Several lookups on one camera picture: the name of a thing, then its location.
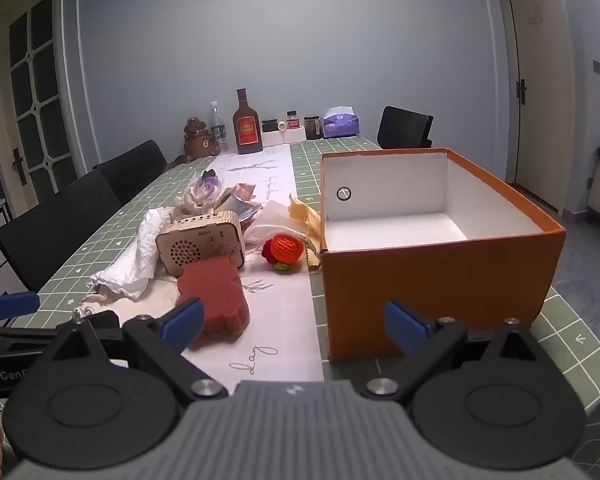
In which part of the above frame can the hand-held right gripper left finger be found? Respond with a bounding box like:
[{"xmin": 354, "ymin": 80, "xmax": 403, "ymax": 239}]
[{"xmin": 42, "ymin": 297, "xmax": 228, "ymax": 402}]

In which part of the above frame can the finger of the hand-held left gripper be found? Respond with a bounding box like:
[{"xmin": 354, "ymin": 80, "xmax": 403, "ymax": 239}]
[
  {"xmin": 89, "ymin": 309, "xmax": 124, "ymax": 332},
  {"xmin": 0, "ymin": 285, "xmax": 41, "ymax": 323}
]

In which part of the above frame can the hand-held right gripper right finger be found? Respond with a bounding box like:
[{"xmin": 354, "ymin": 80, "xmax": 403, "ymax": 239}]
[{"xmin": 362, "ymin": 299, "xmax": 556, "ymax": 404}]

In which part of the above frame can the orange cardboard box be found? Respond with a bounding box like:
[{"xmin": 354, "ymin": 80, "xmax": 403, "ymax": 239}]
[{"xmin": 319, "ymin": 147, "xmax": 567, "ymax": 363}]

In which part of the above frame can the orange crochet fruit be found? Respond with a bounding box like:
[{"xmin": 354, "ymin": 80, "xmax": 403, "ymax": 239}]
[{"xmin": 262, "ymin": 234, "xmax": 306, "ymax": 273}]

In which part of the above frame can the white mesh bag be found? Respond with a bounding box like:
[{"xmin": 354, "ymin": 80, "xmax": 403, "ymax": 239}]
[{"xmin": 242, "ymin": 200, "xmax": 321, "ymax": 247}]

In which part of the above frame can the yellow cloth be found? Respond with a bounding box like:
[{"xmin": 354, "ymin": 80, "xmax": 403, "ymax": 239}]
[{"xmin": 287, "ymin": 192, "xmax": 323, "ymax": 271}]

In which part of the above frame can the white crumpled cloth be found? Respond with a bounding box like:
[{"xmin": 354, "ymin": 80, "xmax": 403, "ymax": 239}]
[{"xmin": 71, "ymin": 205, "xmax": 181, "ymax": 322}]

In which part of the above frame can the wooden radio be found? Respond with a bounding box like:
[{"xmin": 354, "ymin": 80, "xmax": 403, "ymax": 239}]
[{"xmin": 155, "ymin": 210, "xmax": 246, "ymax": 278}]

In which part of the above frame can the black chair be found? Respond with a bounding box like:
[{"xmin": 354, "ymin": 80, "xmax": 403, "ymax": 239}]
[
  {"xmin": 377, "ymin": 106, "xmax": 435, "ymax": 150},
  {"xmin": 0, "ymin": 170, "xmax": 123, "ymax": 293},
  {"xmin": 92, "ymin": 140, "xmax": 168, "ymax": 206}
]

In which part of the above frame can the white printed table runner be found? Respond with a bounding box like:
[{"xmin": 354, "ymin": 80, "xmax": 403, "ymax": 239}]
[{"xmin": 115, "ymin": 142, "xmax": 326, "ymax": 386}]

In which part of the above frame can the purple white fabric flower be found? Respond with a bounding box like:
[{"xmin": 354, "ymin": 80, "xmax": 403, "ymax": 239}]
[{"xmin": 175, "ymin": 170, "xmax": 226, "ymax": 216}]

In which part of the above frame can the foil snack bag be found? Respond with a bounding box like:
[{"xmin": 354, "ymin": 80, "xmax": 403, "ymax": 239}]
[{"xmin": 215, "ymin": 182, "xmax": 266, "ymax": 223}]

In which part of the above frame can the brown bear figurine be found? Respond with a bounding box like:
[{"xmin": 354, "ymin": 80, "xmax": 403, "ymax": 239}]
[{"xmin": 182, "ymin": 117, "xmax": 221, "ymax": 163}]

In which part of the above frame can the green checked tablecloth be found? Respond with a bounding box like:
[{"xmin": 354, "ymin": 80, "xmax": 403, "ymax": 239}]
[{"xmin": 0, "ymin": 132, "xmax": 600, "ymax": 480}]

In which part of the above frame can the clear water bottle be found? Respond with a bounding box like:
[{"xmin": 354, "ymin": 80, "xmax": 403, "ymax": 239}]
[{"xmin": 209, "ymin": 101, "xmax": 229, "ymax": 156}]

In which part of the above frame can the glass panel door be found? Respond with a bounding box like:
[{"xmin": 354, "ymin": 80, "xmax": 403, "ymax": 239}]
[{"xmin": 0, "ymin": 0, "xmax": 81, "ymax": 221}]

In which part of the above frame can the brown liquor bottle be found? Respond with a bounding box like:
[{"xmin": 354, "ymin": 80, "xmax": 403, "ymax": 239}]
[{"xmin": 232, "ymin": 88, "xmax": 264, "ymax": 156}]

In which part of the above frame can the purple tissue pack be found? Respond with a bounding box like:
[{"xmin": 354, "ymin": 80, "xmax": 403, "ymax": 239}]
[{"xmin": 322, "ymin": 106, "xmax": 360, "ymax": 138}]

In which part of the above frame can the cream door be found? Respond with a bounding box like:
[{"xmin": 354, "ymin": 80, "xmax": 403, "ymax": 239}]
[{"xmin": 497, "ymin": 0, "xmax": 578, "ymax": 211}]

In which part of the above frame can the glass door handle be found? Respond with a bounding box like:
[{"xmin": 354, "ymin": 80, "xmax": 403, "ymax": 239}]
[{"xmin": 12, "ymin": 149, "xmax": 28, "ymax": 186}]

